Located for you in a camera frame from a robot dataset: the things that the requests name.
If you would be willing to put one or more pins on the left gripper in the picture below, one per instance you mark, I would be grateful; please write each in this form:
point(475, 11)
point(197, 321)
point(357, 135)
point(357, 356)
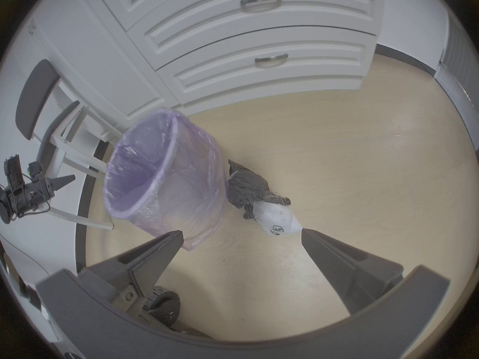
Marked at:
point(35, 196)

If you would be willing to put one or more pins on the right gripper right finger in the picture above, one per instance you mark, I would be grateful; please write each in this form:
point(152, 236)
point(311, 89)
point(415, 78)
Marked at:
point(344, 271)

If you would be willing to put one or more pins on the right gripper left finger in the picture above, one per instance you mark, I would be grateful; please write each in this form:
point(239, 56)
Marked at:
point(146, 267)

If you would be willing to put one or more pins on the purple plastic bag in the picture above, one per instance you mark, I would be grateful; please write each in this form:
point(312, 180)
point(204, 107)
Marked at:
point(194, 185)

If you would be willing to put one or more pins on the black plastic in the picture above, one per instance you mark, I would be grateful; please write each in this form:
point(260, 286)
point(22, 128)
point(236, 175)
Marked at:
point(245, 187)

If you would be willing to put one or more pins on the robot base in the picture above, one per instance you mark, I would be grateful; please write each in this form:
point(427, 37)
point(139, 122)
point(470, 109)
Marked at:
point(164, 305)

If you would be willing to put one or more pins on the white trash bin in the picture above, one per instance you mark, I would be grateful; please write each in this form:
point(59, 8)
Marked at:
point(170, 215)

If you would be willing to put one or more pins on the grey cushioned white chair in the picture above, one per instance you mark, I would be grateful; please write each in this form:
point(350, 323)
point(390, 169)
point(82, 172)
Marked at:
point(35, 95)

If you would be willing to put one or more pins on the white wardrobe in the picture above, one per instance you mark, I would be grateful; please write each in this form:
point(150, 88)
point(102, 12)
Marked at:
point(262, 39)

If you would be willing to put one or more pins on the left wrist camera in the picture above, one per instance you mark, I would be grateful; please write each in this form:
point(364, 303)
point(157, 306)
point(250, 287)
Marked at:
point(35, 169)

